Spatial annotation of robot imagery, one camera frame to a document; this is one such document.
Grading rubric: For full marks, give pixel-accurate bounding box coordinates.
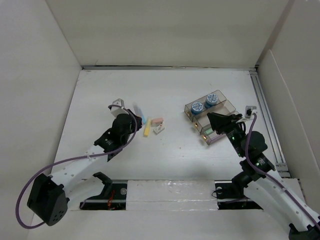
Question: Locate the blue highlighter pen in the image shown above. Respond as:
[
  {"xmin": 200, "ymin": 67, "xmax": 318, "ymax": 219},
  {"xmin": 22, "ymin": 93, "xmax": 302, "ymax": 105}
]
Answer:
[{"xmin": 132, "ymin": 102, "xmax": 146, "ymax": 125}]

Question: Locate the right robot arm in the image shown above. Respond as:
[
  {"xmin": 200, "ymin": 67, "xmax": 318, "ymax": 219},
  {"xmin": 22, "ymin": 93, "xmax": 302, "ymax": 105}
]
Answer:
[{"xmin": 207, "ymin": 112, "xmax": 320, "ymax": 240}]

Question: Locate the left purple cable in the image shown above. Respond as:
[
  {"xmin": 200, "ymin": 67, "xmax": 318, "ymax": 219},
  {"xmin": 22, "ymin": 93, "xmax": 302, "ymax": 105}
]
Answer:
[{"xmin": 15, "ymin": 104, "xmax": 138, "ymax": 230}]

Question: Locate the blue round jar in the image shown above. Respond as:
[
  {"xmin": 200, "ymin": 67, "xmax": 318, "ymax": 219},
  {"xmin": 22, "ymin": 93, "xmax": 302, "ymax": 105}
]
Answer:
[
  {"xmin": 204, "ymin": 93, "xmax": 219, "ymax": 109},
  {"xmin": 190, "ymin": 101, "xmax": 204, "ymax": 115}
]

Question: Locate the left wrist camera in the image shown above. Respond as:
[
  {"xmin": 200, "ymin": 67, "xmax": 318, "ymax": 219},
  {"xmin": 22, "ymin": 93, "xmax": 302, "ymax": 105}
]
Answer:
[{"xmin": 108, "ymin": 98, "xmax": 127, "ymax": 118}]

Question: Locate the clear three-drawer organizer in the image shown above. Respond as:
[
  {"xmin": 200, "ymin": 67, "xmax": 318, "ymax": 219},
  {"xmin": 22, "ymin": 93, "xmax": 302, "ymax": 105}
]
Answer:
[{"xmin": 184, "ymin": 90, "xmax": 239, "ymax": 145}]

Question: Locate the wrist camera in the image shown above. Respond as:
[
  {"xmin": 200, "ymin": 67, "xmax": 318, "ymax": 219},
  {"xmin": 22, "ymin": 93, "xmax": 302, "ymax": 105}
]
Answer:
[
  {"xmin": 236, "ymin": 105, "xmax": 258, "ymax": 124},
  {"xmin": 108, "ymin": 98, "xmax": 127, "ymax": 118}
]

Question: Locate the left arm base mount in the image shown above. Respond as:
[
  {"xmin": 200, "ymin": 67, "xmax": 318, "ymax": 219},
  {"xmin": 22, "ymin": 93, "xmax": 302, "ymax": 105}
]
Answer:
[{"xmin": 79, "ymin": 172, "xmax": 128, "ymax": 211}]

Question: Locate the pink mini stapler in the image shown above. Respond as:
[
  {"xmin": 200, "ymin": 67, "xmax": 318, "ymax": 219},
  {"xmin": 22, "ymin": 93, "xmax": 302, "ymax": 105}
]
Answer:
[{"xmin": 151, "ymin": 117, "xmax": 164, "ymax": 126}]

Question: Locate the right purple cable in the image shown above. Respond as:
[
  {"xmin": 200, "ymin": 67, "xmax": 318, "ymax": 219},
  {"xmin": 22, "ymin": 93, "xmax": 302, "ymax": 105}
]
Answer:
[{"xmin": 243, "ymin": 112, "xmax": 320, "ymax": 226}]

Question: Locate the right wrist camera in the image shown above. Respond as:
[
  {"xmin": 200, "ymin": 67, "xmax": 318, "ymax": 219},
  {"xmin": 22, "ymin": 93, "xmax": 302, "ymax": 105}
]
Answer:
[{"xmin": 236, "ymin": 105, "xmax": 258, "ymax": 124}]

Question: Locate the white staples box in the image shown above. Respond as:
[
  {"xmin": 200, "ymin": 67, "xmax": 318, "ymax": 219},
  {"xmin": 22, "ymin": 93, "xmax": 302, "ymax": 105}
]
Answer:
[{"xmin": 153, "ymin": 124, "xmax": 165, "ymax": 135}]

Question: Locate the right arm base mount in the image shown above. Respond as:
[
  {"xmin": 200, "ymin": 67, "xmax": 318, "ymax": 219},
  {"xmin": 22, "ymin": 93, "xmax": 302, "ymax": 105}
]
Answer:
[{"xmin": 211, "ymin": 180, "xmax": 262, "ymax": 210}]

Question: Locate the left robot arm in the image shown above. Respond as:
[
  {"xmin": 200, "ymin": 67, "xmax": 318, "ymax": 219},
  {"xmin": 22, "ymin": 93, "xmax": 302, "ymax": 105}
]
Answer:
[{"xmin": 27, "ymin": 108, "xmax": 143, "ymax": 226}]

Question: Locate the purple cable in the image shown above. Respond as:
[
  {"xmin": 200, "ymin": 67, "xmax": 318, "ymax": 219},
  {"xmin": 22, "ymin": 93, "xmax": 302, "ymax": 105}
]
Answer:
[
  {"xmin": 15, "ymin": 104, "xmax": 138, "ymax": 230},
  {"xmin": 243, "ymin": 112, "xmax": 320, "ymax": 226}
]

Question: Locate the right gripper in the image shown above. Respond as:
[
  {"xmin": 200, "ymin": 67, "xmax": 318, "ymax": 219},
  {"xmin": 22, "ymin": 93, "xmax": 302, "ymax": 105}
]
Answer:
[{"xmin": 206, "ymin": 111, "xmax": 246, "ymax": 157}]

